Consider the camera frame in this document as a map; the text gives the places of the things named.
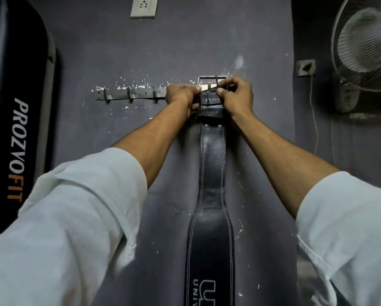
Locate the person's left forearm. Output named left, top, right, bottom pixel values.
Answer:
left=112, top=103, right=194, bottom=188

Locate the person's right hand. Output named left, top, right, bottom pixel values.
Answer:
left=216, top=76, right=254, bottom=125

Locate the person's right forearm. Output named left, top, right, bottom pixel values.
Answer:
left=230, top=110, right=341, bottom=219

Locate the thin white cable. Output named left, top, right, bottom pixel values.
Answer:
left=308, top=74, right=320, bottom=155

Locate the white wall socket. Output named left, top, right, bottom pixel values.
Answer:
left=130, top=0, right=159, bottom=19

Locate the person's left hand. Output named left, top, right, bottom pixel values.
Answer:
left=164, top=83, right=202, bottom=120

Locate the black grey folded treadmill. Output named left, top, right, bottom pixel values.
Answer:
left=0, top=0, right=59, bottom=241

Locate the metal wall hooks rail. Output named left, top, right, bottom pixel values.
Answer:
left=94, top=80, right=229, bottom=102

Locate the black USI leather belt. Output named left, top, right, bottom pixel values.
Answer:
left=183, top=75, right=235, bottom=306

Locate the white long-sleeved shirt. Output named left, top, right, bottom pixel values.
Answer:
left=0, top=147, right=381, bottom=306

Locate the wall-mounted fan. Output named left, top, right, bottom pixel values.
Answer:
left=330, top=0, right=381, bottom=113

